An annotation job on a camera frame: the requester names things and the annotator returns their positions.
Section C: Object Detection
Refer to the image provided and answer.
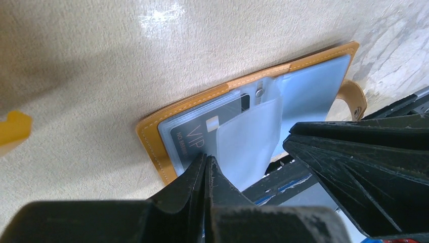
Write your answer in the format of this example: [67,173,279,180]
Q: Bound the black VIP card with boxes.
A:
[168,92,250,169]

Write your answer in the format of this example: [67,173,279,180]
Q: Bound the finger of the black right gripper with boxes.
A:
[283,114,428,238]

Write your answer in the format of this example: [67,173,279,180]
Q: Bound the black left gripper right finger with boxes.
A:
[205,156,351,242]

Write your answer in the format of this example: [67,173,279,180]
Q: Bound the yellow bin with black cards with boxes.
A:
[1,110,32,157]

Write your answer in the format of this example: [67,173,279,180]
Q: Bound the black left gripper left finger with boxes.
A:
[1,154,206,242]

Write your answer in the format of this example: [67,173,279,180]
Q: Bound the tan leather card holder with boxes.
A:
[136,42,367,191]

